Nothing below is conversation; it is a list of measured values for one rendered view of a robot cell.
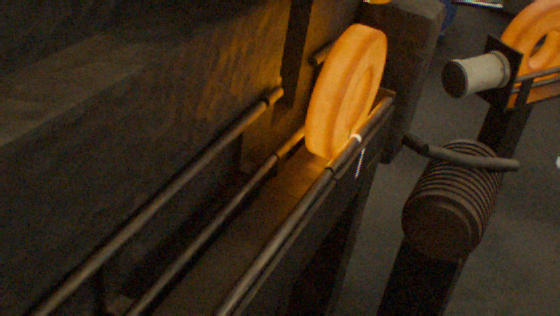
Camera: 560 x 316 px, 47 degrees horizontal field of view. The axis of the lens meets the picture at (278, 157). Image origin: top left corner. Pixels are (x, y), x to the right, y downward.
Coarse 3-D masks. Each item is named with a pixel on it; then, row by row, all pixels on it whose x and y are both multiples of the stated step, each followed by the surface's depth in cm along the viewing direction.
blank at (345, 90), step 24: (360, 24) 72; (336, 48) 67; (360, 48) 67; (384, 48) 75; (336, 72) 66; (360, 72) 69; (312, 96) 67; (336, 96) 66; (360, 96) 77; (312, 120) 68; (336, 120) 67; (360, 120) 78; (312, 144) 71; (336, 144) 71
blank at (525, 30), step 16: (544, 0) 100; (528, 16) 98; (544, 16) 98; (512, 32) 99; (528, 32) 98; (544, 32) 100; (528, 48) 101; (544, 48) 107; (528, 64) 103; (544, 64) 106
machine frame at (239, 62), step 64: (0, 0) 38; (64, 0) 42; (128, 0) 49; (192, 0) 55; (256, 0) 57; (320, 0) 71; (0, 64) 39; (64, 64) 43; (128, 64) 44; (192, 64) 50; (256, 64) 62; (0, 128) 36; (64, 128) 39; (128, 128) 45; (192, 128) 54; (256, 128) 68; (0, 192) 36; (64, 192) 41; (128, 192) 49; (192, 192) 59; (0, 256) 38; (64, 256) 44; (128, 256) 53
